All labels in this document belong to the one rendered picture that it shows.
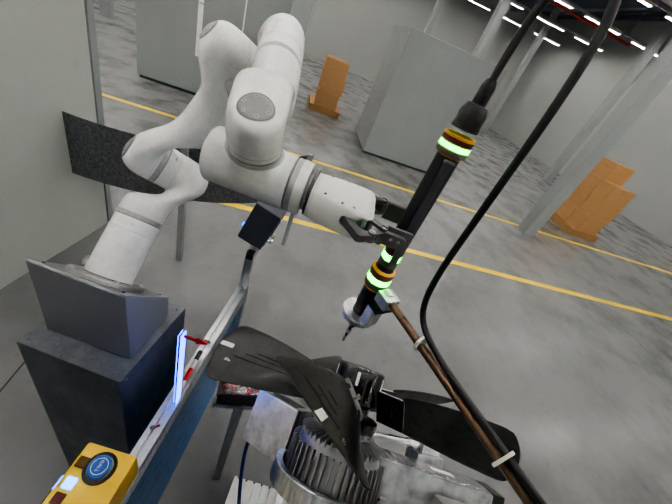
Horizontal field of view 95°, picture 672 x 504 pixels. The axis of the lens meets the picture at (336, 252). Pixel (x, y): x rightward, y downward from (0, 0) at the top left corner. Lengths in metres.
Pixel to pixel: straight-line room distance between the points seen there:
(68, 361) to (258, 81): 0.92
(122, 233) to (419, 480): 0.96
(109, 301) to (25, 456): 1.23
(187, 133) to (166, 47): 5.93
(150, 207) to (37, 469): 1.38
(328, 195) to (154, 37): 6.56
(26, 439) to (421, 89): 6.57
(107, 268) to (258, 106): 0.70
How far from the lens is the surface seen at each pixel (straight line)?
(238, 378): 0.76
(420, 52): 6.61
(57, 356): 1.16
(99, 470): 0.84
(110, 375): 1.10
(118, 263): 1.00
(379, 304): 0.54
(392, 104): 6.63
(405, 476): 0.89
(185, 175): 1.04
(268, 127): 0.41
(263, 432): 0.96
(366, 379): 0.78
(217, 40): 0.86
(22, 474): 2.06
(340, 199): 0.45
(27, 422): 2.16
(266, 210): 1.21
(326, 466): 0.78
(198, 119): 0.93
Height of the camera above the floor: 1.87
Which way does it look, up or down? 34 degrees down
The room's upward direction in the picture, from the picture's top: 24 degrees clockwise
